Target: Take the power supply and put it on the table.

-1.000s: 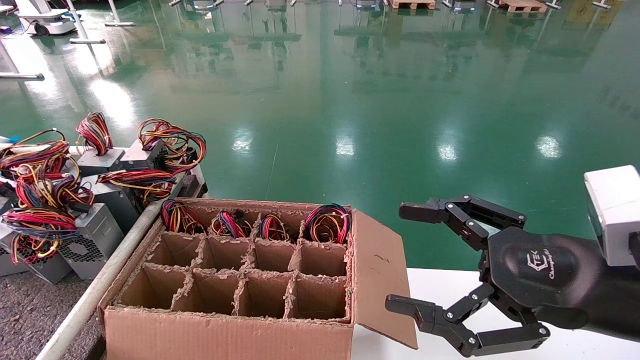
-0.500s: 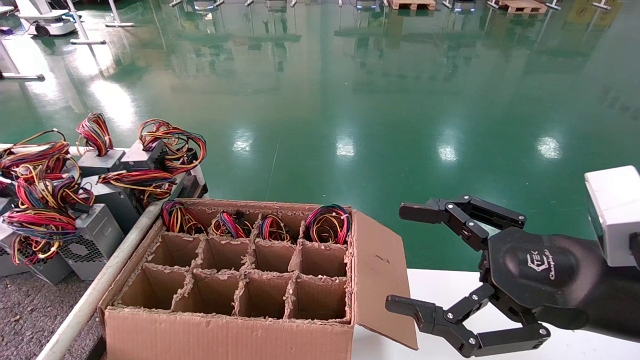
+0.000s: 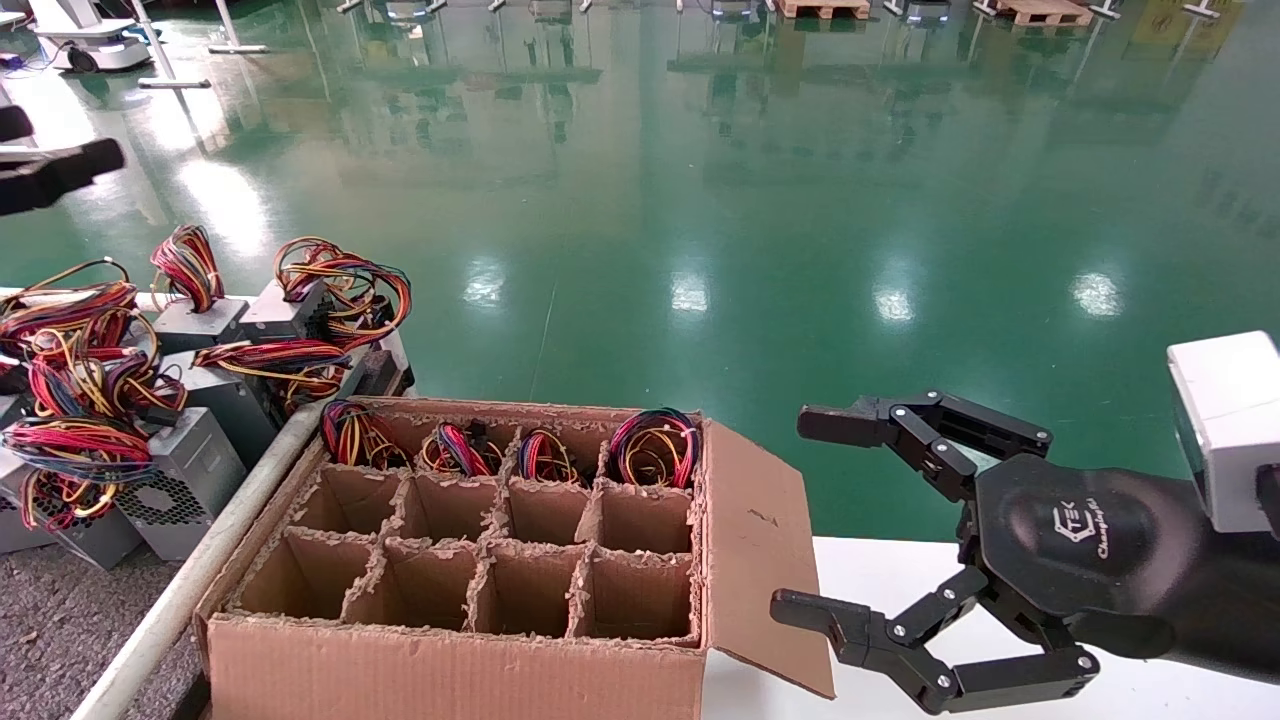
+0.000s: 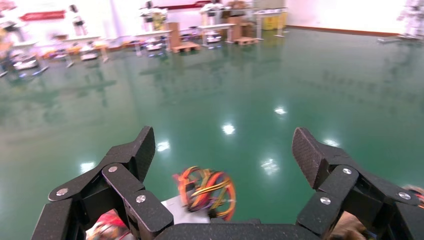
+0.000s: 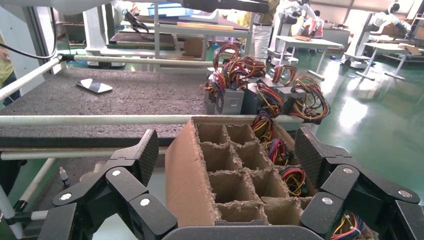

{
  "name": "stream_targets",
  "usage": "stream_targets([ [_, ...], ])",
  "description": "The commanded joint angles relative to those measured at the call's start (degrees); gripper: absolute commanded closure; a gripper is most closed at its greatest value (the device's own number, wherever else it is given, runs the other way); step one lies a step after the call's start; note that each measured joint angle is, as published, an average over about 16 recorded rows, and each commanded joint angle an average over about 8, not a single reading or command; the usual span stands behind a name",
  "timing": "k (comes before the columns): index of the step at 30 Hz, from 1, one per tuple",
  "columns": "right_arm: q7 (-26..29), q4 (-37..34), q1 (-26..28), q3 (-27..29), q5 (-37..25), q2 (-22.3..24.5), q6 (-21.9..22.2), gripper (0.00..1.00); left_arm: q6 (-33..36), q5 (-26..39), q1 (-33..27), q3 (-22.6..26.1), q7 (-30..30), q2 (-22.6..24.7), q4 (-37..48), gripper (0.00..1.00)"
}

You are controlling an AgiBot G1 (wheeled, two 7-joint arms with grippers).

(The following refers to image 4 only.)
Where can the light grey power supply unit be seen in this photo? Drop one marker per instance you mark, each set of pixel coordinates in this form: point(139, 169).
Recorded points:
point(205, 195)

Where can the tall cardboard carton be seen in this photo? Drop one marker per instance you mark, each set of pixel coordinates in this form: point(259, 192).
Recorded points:
point(174, 33)

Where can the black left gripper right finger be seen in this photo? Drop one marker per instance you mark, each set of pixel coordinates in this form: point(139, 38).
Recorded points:
point(348, 185)

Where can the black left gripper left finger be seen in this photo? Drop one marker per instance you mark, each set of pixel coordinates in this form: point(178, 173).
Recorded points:
point(132, 185)

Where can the wooden pallet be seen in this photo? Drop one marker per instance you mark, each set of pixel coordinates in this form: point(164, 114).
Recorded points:
point(185, 47)
point(245, 40)

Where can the brown cardboard carton stack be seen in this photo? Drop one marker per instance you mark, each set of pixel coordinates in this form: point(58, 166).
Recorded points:
point(236, 28)

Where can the red wall banner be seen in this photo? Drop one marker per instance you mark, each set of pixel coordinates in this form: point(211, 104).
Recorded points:
point(43, 15)

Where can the white work table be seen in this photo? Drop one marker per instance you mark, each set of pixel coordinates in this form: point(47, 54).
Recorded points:
point(152, 33)
point(268, 13)
point(215, 26)

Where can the yellow bin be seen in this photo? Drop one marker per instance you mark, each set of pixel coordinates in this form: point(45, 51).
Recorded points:
point(275, 22)

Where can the grey honeycomb power supply unit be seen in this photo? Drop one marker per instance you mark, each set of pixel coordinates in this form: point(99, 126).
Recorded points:
point(106, 228)

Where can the white humanoid robot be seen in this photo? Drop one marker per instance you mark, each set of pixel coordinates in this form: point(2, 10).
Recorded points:
point(78, 21)
point(149, 13)
point(412, 18)

